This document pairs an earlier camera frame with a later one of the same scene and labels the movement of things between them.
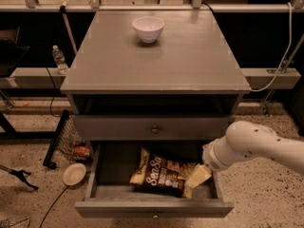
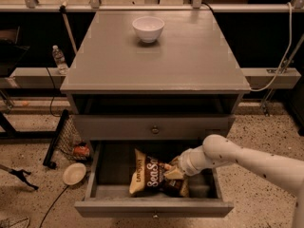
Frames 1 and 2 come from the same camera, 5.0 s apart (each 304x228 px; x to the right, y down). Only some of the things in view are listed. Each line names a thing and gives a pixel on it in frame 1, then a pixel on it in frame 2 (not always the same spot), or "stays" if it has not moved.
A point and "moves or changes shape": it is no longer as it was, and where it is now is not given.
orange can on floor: x=83 y=151 stays
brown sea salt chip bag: x=158 y=174 moves or changes shape
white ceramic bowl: x=148 y=28 stays
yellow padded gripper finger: x=199 y=177 to x=174 y=174
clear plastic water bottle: x=60 y=59 stays
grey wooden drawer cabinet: x=153 y=76 stays
